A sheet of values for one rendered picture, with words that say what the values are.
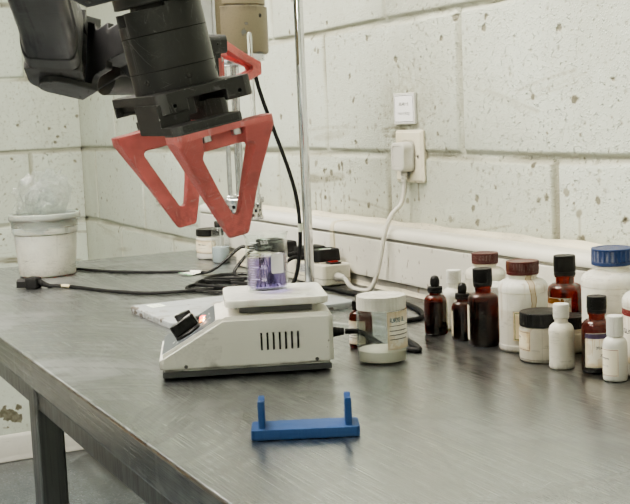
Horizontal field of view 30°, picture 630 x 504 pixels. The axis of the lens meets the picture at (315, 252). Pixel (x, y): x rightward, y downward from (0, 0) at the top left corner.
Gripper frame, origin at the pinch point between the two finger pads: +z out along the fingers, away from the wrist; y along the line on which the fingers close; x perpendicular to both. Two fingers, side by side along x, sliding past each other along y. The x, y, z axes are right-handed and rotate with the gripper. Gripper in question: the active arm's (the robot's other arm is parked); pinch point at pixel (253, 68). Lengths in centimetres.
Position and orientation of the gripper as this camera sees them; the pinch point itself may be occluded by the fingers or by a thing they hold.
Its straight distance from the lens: 137.8
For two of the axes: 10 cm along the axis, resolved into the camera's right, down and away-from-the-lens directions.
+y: -6.2, -0.6, 7.8
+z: 7.8, -1.0, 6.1
